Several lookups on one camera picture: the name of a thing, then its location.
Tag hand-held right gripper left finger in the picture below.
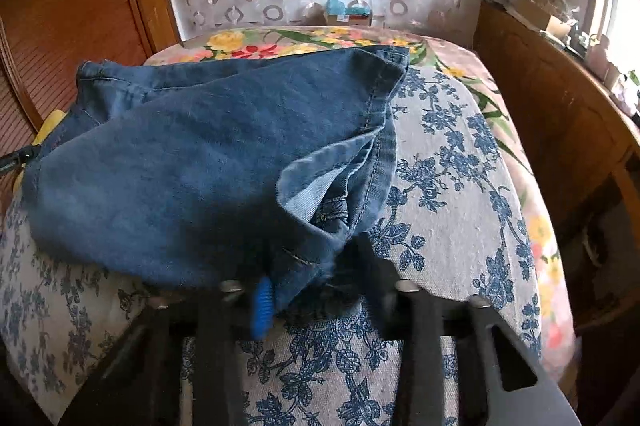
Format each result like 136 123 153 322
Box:
60 278 276 426

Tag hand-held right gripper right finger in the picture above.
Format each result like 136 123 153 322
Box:
350 236 581 426

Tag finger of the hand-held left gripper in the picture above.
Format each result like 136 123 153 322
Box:
0 147 38 174

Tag blue denim pants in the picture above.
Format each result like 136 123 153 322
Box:
22 44 412 313

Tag yellow plush toy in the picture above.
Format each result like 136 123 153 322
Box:
15 108 67 191

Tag blue floral bedsheet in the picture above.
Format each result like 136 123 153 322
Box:
0 60 543 426

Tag wooden slatted wardrobe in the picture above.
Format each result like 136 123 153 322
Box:
0 0 181 217

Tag colourful floral blanket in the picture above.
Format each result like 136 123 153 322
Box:
145 26 576 387

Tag wooden desk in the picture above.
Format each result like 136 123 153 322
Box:
472 0 640 357

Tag box with blue item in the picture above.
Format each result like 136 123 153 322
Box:
322 0 373 26

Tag cardboard boxes clutter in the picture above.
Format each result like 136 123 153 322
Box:
477 0 583 54

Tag window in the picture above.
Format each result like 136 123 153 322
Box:
590 0 640 127

